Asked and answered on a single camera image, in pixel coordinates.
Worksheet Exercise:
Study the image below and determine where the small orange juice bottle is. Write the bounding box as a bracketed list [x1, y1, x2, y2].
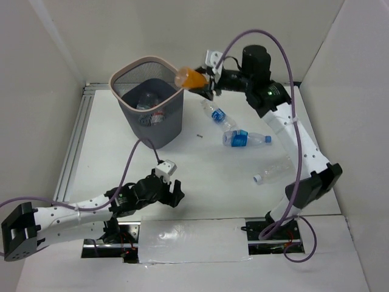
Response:
[174, 66, 208, 89]

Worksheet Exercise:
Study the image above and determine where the red label water bottle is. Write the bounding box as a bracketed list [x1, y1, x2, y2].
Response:
[150, 106, 165, 125]

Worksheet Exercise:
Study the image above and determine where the green label water bottle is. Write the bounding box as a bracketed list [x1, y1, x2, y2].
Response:
[136, 92, 161, 110]

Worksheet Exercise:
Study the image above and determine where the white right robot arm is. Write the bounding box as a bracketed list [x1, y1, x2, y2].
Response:
[182, 45, 343, 238]

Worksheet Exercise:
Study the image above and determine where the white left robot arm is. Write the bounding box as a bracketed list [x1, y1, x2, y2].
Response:
[1, 173, 185, 262]

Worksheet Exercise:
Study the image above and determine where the grey mesh waste bin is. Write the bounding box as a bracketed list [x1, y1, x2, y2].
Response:
[109, 56, 184, 149]

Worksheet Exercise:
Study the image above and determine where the blue label bottle upper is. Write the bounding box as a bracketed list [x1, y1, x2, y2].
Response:
[201, 99, 238, 132]

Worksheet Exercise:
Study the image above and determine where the blue label bottle blue cap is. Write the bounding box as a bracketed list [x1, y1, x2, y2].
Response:
[222, 130, 272, 148]

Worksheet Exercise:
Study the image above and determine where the clear bottle white cap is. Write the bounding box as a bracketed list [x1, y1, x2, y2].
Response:
[253, 156, 294, 185]

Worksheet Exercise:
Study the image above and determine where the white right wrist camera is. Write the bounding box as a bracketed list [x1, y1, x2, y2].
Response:
[204, 50, 224, 75]

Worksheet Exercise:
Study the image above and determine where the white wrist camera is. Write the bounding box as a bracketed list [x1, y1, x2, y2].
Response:
[204, 50, 224, 75]
[155, 160, 177, 184]

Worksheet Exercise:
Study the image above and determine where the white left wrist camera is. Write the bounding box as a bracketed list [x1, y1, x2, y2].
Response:
[155, 160, 177, 184]

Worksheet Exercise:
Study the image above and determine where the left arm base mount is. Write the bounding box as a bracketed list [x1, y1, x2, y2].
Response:
[81, 221, 140, 264]

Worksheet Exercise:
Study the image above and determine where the aluminium frame rail left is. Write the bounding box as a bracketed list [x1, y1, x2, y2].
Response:
[53, 86, 95, 203]

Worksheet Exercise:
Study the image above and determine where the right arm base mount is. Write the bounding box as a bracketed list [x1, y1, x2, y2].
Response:
[241, 218, 305, 256]

